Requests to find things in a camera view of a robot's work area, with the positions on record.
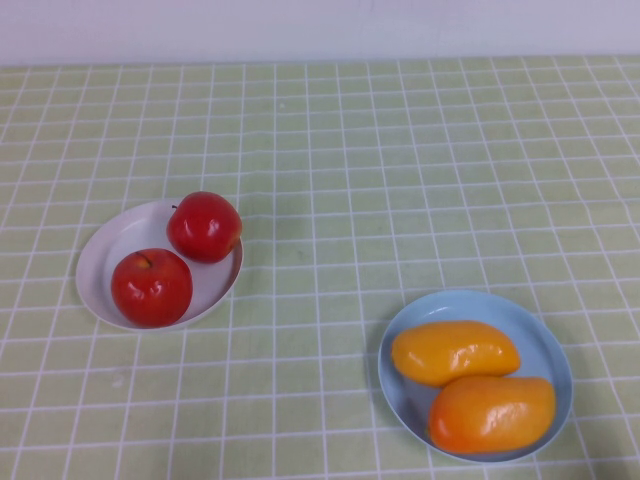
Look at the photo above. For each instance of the red apple stem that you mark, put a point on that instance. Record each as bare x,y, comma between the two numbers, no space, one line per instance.
205,230
150,295

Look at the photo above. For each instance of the yellow orange mango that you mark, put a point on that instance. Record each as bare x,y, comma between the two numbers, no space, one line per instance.
450,352

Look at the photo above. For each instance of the orange mango with green tinge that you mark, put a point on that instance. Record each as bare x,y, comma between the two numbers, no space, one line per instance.
492,415

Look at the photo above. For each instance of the light blue round plate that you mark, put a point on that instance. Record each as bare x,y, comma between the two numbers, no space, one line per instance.
410,400

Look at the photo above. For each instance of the white round plate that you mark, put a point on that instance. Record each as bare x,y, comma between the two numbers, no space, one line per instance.
100,270

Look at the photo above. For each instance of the green checked tablecloth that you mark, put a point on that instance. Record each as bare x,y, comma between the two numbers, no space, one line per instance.
350,150

